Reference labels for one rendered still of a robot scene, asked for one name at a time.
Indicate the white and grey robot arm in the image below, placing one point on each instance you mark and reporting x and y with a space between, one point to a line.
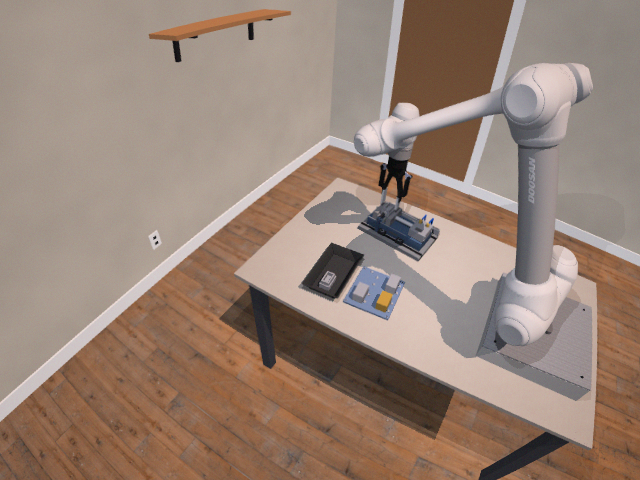
536 98

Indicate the yellow-orange block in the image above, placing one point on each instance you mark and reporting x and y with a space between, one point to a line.
383 301

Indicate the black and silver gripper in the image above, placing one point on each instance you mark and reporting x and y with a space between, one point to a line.
398 171

